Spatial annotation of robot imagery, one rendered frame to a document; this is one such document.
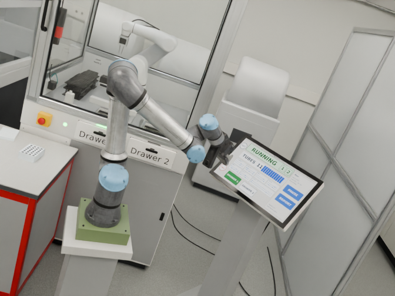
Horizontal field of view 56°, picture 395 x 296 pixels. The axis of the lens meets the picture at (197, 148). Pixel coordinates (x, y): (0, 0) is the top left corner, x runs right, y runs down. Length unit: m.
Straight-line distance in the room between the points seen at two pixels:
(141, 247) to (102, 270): 0.91
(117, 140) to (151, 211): 0.95
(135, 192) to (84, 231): 0.86
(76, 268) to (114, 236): 0.22
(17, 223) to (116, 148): 0.65
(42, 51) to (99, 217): 1.07
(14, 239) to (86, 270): 0.47
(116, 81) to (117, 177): 0.39
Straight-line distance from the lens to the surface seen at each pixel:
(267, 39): 5.24
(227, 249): 2.20
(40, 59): 2.29
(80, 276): 1.75
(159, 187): 2.36
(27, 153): 2.10
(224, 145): 1.76
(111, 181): 1.51
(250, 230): 2.07
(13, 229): 2.01
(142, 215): 2.48
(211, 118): 1.59
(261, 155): 2.03
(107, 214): 1.59
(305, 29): 5.30
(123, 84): 1.38
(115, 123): 1.56
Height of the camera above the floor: 1.76
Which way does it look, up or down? 20 degrees down
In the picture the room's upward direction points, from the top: 20 degrees clockwise
